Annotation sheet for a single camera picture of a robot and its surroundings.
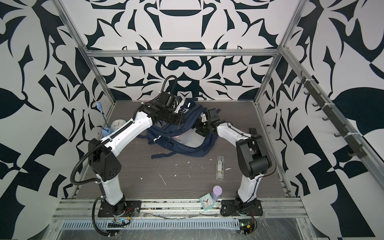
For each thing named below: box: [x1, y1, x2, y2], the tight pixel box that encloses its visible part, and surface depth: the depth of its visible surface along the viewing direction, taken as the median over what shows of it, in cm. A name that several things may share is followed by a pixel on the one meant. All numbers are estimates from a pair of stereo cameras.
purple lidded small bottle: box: [211, 185, 223, 201], surface depth 73 cm
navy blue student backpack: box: [137, 99, 217, 159], surface depth 92 cm
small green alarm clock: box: [199, 192, 215, 211], surface depth 76 cm
